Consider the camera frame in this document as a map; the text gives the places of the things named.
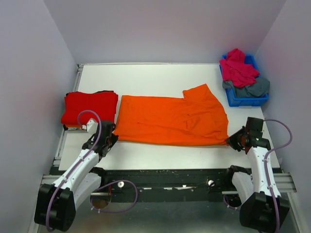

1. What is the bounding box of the orange folded t shirt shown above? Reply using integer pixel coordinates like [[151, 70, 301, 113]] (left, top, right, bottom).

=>
[[63, 124, 83, 131]]

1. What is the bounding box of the magenta crumpled t shirt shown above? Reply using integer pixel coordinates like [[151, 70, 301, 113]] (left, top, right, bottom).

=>
[[220, 49, 259, 88]]

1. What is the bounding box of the aluminium frame rail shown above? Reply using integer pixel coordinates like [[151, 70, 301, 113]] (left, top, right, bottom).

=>
[[41, 173, 297, 193]]

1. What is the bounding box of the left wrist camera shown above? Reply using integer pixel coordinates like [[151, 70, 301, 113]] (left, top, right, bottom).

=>
[[82, 118, 98, 135]]

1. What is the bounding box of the red folded t shirt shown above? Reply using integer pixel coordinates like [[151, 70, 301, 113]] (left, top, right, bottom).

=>
[[61, 91, 119, 125]]

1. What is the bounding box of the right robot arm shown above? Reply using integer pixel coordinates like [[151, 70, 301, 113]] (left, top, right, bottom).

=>
[[223, 117, 290, 233]]

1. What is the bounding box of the blue plastic bin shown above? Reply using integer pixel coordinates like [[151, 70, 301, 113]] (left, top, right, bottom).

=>
[[223, 54, 269, 107]]

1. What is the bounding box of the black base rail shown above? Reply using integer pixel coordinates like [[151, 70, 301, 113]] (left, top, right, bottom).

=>
[[91, 168, 240, 206]]

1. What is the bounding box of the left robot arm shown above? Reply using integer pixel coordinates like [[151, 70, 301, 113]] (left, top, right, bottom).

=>
[[34, 119, 118, 232]]

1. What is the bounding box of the grey crumpled t shirt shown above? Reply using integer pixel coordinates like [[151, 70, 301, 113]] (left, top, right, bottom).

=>
[[222, 77, 270, 98]]

